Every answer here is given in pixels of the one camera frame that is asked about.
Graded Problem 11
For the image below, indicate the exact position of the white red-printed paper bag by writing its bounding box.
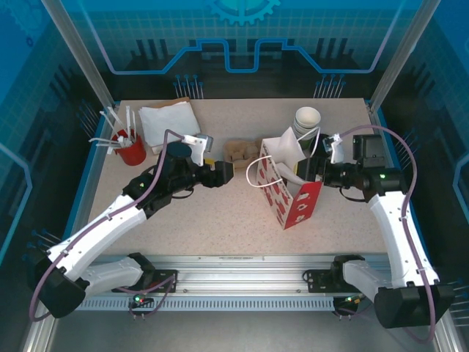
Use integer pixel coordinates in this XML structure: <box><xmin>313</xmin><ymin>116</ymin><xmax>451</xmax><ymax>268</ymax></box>
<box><xmin>245</xmin><ymin>125</ymin><xmax>324</xmax><ymax>231</ymax></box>

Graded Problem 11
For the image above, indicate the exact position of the brown pulp cup carrier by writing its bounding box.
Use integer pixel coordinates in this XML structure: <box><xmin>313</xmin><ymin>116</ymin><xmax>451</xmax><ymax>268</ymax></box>
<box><xmin>222</xmin><ymin>138</ymin><xmax>263</xmax><ymax>170</ymax></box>
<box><xmin>224</xmin><ymin>157</ymin><xmax>257</xmax><ymax>171</ymax></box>

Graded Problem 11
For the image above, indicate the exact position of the black plastic cup lid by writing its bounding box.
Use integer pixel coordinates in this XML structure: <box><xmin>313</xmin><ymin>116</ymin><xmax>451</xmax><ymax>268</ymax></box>
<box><xmin>311</xmin><ymin>133</ymin><xmax>330</xmax><ymax>159</ymax></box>

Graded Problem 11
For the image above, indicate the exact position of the red straw holder cup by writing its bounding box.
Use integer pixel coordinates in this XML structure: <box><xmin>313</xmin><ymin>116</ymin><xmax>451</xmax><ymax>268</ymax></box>
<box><xmin>116</xmin><ymin>130</ymin><xmax>147</xmax><ymax>166</ymax></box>

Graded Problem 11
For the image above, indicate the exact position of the white napkin stack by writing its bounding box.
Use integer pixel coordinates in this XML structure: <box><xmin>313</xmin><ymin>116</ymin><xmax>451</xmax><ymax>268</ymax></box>
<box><xmin>141</xmin><ymin>100</ymin><xmax>202</xmax><ymax>147</ymax></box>

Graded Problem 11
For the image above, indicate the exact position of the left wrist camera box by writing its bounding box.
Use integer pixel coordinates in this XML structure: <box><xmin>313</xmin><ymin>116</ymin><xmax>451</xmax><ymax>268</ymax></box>
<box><xmin>182</xmin><ymin>133</ymin><xmax>215</xmax><ymax>166</ymax></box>

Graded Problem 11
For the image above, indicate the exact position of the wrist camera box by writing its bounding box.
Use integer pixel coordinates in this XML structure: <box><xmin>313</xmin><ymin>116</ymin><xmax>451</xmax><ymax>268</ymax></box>
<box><xmin>323</xmin><ymin>133</ymin><xmax>346</xmax><ymax>165</ymax></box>
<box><xmin>182</xmin><ymin>133</ymin><xmax>215</xmax><ymax>166</ymax></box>

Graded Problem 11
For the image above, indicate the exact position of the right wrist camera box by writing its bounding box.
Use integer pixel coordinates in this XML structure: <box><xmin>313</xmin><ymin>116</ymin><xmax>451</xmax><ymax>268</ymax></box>
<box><xmin>323</xmin><ymin>133</ymin><xmax>346</xmax><ymax>165</ymax></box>

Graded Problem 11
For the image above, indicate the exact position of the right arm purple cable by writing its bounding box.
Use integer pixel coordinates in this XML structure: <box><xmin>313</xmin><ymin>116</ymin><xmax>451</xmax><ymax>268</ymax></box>
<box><xmin>331</xmin><ymin>124</ymin><xmax>437</xmax><ymax>344</ymax></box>

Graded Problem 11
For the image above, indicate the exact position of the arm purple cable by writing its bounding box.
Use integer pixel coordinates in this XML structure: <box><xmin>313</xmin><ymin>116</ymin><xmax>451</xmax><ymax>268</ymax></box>
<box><xmin>28</xmin><ymin>128</ymin><xmax>187</xmax><ymax>323</ymax></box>
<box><xmin>331</xmin><ymin>124</ymin><xmax>437</xmax><ymax>344</ymax></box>

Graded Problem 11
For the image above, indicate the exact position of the blue-edged aluminium side rail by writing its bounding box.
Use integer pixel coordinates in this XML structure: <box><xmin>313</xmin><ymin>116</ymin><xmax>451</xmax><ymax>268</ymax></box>
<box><xmin>365</xmin><ymin>98</ymin><xmax>433</xmax><ymax>268</ymax></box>
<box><xmin>54</xmin><ymin>100</ymin><xmax>124</xmax><ymax>268</ymax></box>

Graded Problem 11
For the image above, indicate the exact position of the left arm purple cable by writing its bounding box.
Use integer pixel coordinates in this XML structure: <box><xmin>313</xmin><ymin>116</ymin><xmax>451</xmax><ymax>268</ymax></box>
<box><xmin>28</xmin><ymin>128</ymin><xmax>187</xmax><ymax>323</ymax></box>

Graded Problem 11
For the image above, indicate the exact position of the aluminium mounting rail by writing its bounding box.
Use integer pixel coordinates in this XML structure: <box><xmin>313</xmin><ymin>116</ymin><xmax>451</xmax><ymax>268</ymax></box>
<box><xmin>49</xmin><ymin>252</ymin><xmax>439</xmax><ymax>298</ymax></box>

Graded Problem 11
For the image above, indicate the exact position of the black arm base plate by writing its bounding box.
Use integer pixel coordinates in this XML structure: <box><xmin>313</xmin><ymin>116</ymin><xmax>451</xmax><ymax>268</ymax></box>
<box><xmin>306</xmin><ymin>269</ymin><xmax>345</xmax><ymax>294</ymax></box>
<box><xmin>144</xmin><ymin>269</ymin><xmax>180</xmax><ymax>294</ymax></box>

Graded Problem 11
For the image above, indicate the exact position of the slotted grey cable duct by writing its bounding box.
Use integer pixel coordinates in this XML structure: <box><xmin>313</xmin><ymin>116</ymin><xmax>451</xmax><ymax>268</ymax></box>
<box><xmin>80</xmin><ymin>296</ymin><xmax>337</xmax><ymax>312</ymax></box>

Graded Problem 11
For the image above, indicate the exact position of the aluminium frame post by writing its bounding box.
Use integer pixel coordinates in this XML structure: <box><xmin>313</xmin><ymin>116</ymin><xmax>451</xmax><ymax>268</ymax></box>
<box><xmin>40</xmin><ymin>0</ymin><xmax>119</xmax><ymax>114</ymax></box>
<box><xmin>368</xmin><ymin>0</ymin><xmax>443</xmax><ymax>111</ymax></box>

